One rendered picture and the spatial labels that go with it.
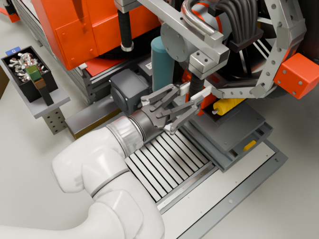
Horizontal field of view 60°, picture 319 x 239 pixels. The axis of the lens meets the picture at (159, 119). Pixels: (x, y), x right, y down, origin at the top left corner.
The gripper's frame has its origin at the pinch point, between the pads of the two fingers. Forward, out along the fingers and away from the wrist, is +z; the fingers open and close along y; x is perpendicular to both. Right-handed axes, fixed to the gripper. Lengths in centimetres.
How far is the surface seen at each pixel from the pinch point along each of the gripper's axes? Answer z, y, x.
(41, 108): -34, -55, -38
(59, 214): -53, -29, -83
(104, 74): 5, -72, -57
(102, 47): 2, -60, -27
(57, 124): -30, -73, -76
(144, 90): 9, -40, -43
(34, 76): -30, -53, -19
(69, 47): -12, -59, -19
